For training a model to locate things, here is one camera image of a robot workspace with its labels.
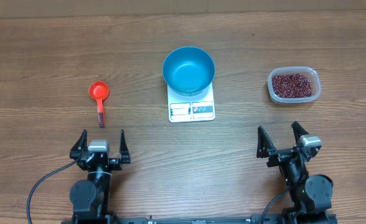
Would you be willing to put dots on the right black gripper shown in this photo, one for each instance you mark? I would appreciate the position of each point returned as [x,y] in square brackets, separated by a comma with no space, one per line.
[264,148]

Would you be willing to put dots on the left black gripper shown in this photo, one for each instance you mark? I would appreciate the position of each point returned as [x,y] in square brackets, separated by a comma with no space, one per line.
[116,164]

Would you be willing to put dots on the orange measuring scoop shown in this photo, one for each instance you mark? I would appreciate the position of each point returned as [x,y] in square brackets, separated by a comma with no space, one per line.
[99,91]

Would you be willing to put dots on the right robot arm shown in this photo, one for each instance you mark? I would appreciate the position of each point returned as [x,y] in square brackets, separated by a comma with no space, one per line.
[310,195]

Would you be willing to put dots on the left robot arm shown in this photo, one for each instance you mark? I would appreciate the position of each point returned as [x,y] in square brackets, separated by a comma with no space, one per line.
[90,196]

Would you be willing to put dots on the white digital kitchen scale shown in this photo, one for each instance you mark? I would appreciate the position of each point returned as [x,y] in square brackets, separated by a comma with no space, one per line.
[182,109]

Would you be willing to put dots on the blue bowl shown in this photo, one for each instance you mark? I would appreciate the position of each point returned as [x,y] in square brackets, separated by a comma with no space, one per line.
[188,70]

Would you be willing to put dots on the red beans in container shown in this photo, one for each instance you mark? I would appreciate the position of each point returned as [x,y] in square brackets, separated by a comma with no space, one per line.
[291,86]

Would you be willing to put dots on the clear plastic container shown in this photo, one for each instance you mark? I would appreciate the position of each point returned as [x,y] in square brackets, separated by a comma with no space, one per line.
[308,72]

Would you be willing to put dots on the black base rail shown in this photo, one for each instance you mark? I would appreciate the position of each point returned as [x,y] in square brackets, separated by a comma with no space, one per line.
[254,219]

